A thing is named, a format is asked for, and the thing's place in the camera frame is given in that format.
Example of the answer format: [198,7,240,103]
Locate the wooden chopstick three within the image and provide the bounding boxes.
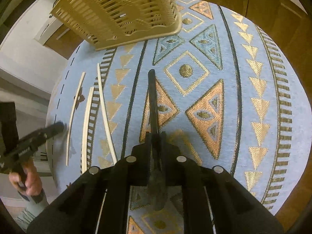
[66,72,86,167]

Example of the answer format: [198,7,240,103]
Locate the wooden chopstick two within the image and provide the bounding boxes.
[81,87,94,174]

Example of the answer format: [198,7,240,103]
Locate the black utensil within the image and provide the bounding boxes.
[148,69,168,211]

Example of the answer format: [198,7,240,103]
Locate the wooden chopstick one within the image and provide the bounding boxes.
[97,63,117,164]

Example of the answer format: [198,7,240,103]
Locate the person's left hand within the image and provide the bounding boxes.
[8,157,42,197]

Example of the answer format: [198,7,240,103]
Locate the blue patterned round tablecloth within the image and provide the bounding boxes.
[40,0,311,233]

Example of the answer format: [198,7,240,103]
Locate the beige plastic utensil basket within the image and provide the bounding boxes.
[51,0,182,50]

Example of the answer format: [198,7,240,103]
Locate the wooden base cabinets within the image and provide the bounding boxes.
[47,0,311,229]

